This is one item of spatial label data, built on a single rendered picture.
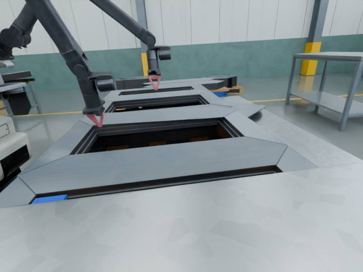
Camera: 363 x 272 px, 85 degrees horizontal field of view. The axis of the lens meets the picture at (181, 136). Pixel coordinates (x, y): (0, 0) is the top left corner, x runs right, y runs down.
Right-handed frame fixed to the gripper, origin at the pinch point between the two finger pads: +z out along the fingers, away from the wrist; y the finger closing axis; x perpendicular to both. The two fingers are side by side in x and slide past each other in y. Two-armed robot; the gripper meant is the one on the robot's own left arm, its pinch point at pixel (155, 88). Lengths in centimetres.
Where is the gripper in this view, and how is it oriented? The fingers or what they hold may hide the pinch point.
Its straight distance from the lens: 110.8
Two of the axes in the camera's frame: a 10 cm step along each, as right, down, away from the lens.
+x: -9.9, 1.1, -0.8
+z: 1.0, 9.8, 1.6
